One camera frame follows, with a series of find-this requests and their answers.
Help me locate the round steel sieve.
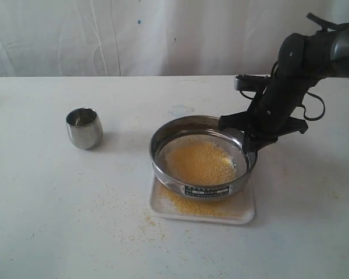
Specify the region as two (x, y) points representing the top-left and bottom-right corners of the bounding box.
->
(149, 115), (258, 201)

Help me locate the white backdrop curtain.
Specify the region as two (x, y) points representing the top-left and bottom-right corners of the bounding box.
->
(0, 1), (349, 77)

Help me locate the white square plastic tray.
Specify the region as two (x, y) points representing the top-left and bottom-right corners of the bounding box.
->
(148, 178), (256, 226)

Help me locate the yellow and white grain mixture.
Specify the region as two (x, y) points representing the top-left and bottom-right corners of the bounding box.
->
(156, 138), (248, 220)

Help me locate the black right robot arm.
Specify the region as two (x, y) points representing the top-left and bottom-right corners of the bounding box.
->
(218, 23), (349, 152)

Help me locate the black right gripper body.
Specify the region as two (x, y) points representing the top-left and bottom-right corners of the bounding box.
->
(245, 72), (312, 140)

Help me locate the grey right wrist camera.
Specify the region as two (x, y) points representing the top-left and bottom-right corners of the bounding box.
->
(234, 74), (271, 92)

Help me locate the stainless steel cup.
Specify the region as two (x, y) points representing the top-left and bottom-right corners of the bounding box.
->
(66, 108), (104, 150)

